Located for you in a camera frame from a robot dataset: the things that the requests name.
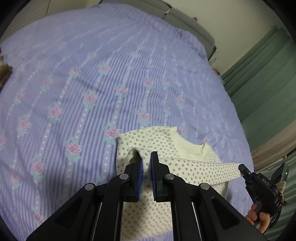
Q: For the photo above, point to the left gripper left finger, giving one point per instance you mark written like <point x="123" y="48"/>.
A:
<point x="94" y="212"/>

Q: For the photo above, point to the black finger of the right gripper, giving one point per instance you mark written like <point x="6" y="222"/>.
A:
<point x="245" y="172"/>

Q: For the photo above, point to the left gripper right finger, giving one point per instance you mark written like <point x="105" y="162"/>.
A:
<point x="198" y="212"/>

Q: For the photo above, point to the white polka dot garment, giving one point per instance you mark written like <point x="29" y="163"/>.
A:
<point x="147" y="219"/>

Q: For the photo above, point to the person's right hand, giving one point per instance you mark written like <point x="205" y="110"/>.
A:
<point x="252" y="216"/>

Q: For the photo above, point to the green curtain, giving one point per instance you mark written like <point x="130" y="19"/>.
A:
<point x="261" y="86"/>

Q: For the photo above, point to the purple floral striped bedspread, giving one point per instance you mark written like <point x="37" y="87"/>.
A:
<point x="80" y="79"/>

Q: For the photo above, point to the grey padded headboard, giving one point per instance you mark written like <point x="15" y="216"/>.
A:
<point x="164" y="26"/>

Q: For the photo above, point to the brown patterned folded cloth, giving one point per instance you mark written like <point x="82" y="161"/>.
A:
<point x="5" y="72"/>

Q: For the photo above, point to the white louvered wardrobe door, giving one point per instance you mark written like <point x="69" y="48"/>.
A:
<point x="36" y="10"/>

